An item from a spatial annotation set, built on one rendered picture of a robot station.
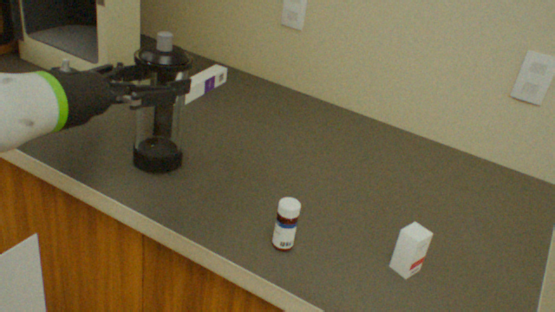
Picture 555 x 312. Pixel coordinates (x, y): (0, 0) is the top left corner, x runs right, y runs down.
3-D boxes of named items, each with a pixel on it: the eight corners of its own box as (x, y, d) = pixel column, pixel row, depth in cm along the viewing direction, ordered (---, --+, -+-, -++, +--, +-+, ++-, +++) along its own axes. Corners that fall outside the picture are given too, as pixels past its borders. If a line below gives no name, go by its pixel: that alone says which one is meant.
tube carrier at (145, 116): (154, 137, 116) (160, 42, 106) (194, 155, 113) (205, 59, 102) (119, 154, 108) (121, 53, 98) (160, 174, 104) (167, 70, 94)
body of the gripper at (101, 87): (98, 81, 82) (140, 74, 89) (58, 65, 85) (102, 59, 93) (94, 126, 84) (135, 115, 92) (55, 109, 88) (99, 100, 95)
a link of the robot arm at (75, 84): (22, 125, 83) (65, 146, 80) (25, 52, 79) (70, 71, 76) (55, 118, 89) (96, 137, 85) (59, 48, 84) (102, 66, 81)
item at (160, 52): (160, 55, 107) (162, 22, 103) (197, 69, 103) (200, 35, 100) (127, 64, 99) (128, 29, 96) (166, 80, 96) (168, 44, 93)
